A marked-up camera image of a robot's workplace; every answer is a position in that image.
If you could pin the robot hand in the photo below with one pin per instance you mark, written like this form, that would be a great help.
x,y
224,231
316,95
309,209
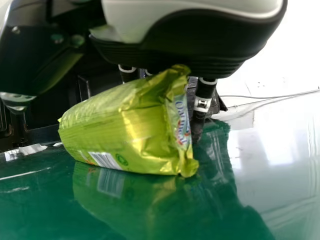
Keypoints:
x,y
195,37

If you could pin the yellow-green biscuit packet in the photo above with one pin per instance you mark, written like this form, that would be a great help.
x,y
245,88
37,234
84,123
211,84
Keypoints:
x,y
130,130

